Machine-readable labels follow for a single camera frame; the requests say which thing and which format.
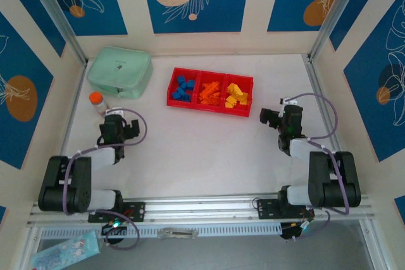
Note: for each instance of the yellow lego brick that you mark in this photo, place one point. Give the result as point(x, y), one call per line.
point(245, 100)
point(232, 88)
point(241, 93)
point(231, 103)

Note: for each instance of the blue lego brick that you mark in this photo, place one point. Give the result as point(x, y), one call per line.
point(182, 96)
point(183, 88)
point(176, 95)
point(181, 79)
point(190, 84)
point(188, 98)

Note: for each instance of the orange curved lego piece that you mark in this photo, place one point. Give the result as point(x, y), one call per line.
point(214, 101)
point(204, 100)

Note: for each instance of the orange spiked lego connector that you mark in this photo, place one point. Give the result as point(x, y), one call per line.
point(212, 86)

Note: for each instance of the long orange lego brick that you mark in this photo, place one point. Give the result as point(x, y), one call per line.
point(207, 93)

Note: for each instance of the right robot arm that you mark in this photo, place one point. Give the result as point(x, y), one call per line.
point(335, 184)

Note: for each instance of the orange-capped small bottle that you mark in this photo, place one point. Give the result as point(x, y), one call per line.
point(95, 97)

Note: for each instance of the mint green zip pouch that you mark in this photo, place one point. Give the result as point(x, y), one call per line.
point(120, 67)

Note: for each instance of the red three-compartment tray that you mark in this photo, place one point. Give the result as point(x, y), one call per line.
point(205, 109)

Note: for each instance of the clear plastic clip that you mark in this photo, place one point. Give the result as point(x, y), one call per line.
point(177, 233)

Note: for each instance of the blue patterned tissue pack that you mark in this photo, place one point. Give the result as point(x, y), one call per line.
point(63, 251)

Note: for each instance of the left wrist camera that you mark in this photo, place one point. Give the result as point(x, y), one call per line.
point(114, 112)

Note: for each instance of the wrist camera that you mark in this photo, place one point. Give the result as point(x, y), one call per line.
point(114, 112)
point(288, 100)

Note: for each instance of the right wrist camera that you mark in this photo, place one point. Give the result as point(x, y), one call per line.
point(288, 100)

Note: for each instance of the aluminium table side rail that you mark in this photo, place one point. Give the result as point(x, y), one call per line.
point(318, 93)
point(74, 99)

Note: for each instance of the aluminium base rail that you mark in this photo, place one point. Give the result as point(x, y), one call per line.
point(202, 210)

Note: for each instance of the aluminium frame post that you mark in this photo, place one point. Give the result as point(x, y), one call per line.
point(335, 10)
point(60, 20)

